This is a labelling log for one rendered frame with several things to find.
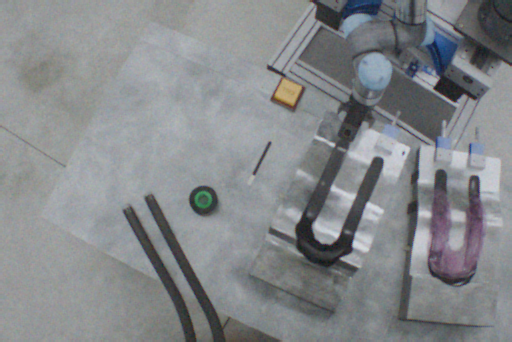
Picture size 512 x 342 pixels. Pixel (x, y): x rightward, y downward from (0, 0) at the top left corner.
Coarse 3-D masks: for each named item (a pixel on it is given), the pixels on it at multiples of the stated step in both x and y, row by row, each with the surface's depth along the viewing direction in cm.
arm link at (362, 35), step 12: (348, 24) 141; (360, 24) 140; (372, 24) 140; (384, 24) 140; (348, 36) 141; (360, 36) 139; (372, 36) 139; (384, 36) 139; (348, 48) 143; (360, 48) 139; (372, 48) 138; (384, 48) 141
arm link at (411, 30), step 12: (408, 0) 133; (420, 0) 132; (396, 12) 139; (408, 12) 135; (420, 12) 135; (396, 24) 140; (408, 24) 138; (420, 24) 137; (432, 24) 140; (396, 36) 140; (408, 36) 140; (420, 36) 140; (432, 36) 141; (396, 48) 142
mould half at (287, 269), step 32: (320, 128) 170; (320, 160) 168; (352, 160) 168; (384, 160) 168; (288, 192) 163; (352, 192) 166; (384, 192) 166; (288, 224) 159; (320, 224) 159; (256, 256) 164; (288, 256) 164; (352, 256) 156; (288, 288) 162; (320, 288) 162
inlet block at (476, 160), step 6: (474, 138) 173; (474, 144) 171; (480, 144) 171; (468, 150) 173; (474, 150) 170; (480, 150) 170; (468, 156) 171; (474, 156) 169; (480, 156) 169; (486, 156) 169; (468, 162) 170; (474, 162) 168; (480, 162) 168; (474, 168) 170; (480, 168) 169
